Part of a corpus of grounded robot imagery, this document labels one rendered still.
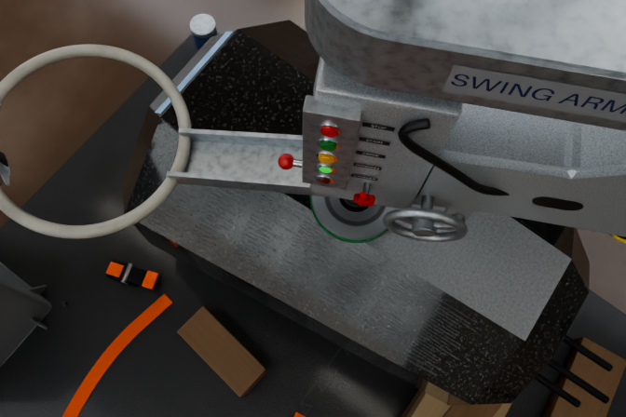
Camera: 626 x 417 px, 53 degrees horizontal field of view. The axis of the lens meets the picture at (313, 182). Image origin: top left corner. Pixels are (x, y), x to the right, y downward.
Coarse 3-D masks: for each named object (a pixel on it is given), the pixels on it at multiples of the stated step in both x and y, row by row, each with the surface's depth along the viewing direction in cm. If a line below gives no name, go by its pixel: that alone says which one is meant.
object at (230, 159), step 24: (192, 144) 150; (216, 144) 148; (240, 144) 147; (264, 144) 144; (288, 144) 142; (192, 168) 147; (216, 168) 146; (240, 168) 144; (264, 168) 143; (288, 192) 138; (456, 216) 124
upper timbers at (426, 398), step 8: (424, 392) 199; (416, 400) 202; (424, 400) 194; (432, 400) 194; (440, 400) 194; (416, 408) 194; (424, 408) 194; (432, 408) 194; (440, 408) 194; (448, 408) 194; (504, 408) 194; (408, 416) 197; (416, 416) 193; (424, 416) 193; (432, 416) 193; (440, 416) 193; (496, 416) 193; (504, 416) 193
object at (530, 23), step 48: (336, 0) 70; (384, 0) 70; (432, 0) 70; (480, 0) 70; (528, 0) 70; (576, 0) 70; (624, 0) 70; (336, 48) 75; (384, 48) 70; (432, 48) 69; (480, 48) 68; (528, 48) 68; (576, 48) 68; (624, 48) 68; (432, 96) 78; (480, 96) 76; (528, 96) 74; (576, 96) 72; (624, 96) 70
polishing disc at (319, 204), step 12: (312, 204) 151; (324, 204) 150; (336, 204) 150; (324, 216) 149; (336, 216) 149; (348, 216) 149; (360, 216) 149; (372, 216) 149; (336, 228) 148; (348, 228) 148; (360, 228) 148; (372, 228) 148; (384, 228) 148
